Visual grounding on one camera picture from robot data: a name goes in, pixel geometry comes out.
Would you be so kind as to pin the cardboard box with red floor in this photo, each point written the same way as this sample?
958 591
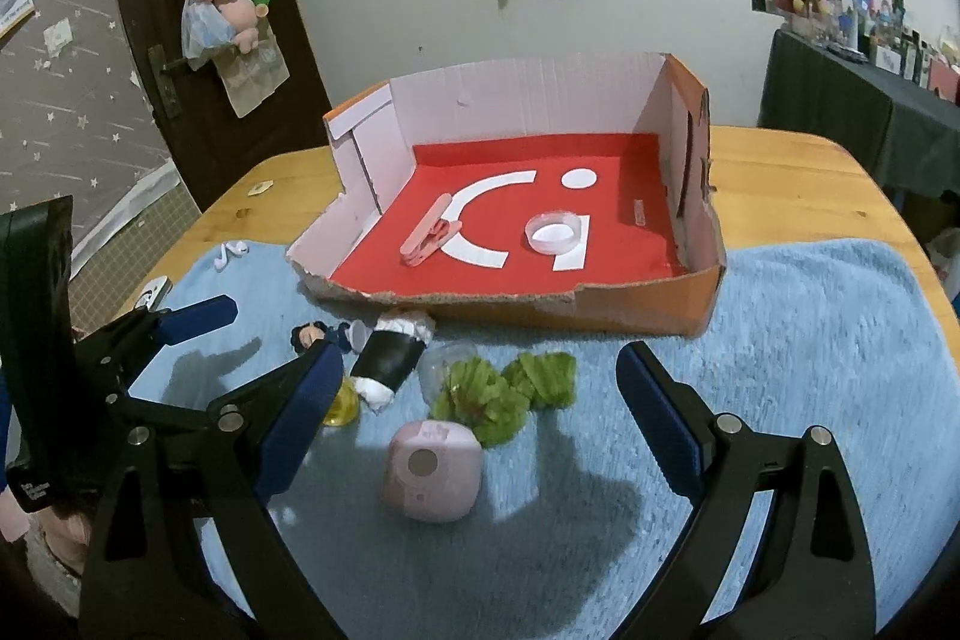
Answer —
637 310

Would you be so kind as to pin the pink clothespin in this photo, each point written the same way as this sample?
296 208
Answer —
431 231

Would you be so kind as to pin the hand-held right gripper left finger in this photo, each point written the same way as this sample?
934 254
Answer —
300 422

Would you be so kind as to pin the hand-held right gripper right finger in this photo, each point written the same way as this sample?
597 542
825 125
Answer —
660 422

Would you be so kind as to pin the black wrapped white roll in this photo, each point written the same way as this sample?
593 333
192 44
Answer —
386 359

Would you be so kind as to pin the clear round lid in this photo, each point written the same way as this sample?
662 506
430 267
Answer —
553 233

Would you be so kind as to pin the pale pink plush toy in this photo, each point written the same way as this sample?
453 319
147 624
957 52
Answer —
244 21

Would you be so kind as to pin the white earbud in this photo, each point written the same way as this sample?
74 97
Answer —
237 248
220 260

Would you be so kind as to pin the pink rounded device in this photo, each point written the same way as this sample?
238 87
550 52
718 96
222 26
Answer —
431 471

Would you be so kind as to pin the clear bluish plastic bag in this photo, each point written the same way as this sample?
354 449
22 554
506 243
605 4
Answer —
199 29

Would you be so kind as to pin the black-haired figurine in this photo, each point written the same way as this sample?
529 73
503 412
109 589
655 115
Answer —
311 336

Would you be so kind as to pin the dark green covered table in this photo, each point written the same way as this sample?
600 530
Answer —
832 100

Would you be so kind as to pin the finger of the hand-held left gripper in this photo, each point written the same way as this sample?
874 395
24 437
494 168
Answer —
161 411
199 314

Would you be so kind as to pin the white rectangular device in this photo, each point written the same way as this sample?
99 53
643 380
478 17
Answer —
154 293

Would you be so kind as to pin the clear plastic capsule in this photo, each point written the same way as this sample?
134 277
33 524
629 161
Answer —
435 374

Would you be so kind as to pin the blue towel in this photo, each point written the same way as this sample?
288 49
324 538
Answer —
787 347

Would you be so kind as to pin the small clear tube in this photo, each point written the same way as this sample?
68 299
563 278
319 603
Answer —
640 212

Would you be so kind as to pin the yellow bottle cap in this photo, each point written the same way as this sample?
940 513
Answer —
341 406

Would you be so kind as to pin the row of bottles and boxes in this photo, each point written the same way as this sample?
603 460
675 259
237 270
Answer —
892 33

